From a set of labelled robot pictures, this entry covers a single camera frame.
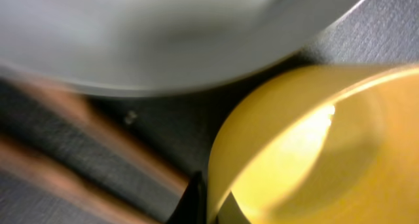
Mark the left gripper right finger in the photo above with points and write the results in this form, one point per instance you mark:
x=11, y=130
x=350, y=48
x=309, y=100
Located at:
x=230, y=212

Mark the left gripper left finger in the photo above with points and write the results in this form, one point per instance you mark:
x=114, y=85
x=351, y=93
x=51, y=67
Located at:
x=191, y=208

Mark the yellow bowl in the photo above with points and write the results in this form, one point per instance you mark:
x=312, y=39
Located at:
x=322, y=144

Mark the right wooden chopstick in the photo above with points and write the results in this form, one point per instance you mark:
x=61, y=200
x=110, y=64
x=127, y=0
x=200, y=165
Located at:
x=75, y=109

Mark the wooden chopstick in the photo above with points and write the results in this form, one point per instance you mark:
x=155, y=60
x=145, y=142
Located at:
x=55, y=178
x=75, y=109

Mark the grey round plate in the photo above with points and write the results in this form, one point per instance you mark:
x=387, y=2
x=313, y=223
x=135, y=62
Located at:
x=153, y=47

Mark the left wooden chopstick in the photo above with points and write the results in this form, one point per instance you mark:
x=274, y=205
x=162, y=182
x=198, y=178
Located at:
x=55, y=178

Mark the round black tray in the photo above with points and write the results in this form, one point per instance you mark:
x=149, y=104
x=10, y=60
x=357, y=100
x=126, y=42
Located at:
x=180, y=130

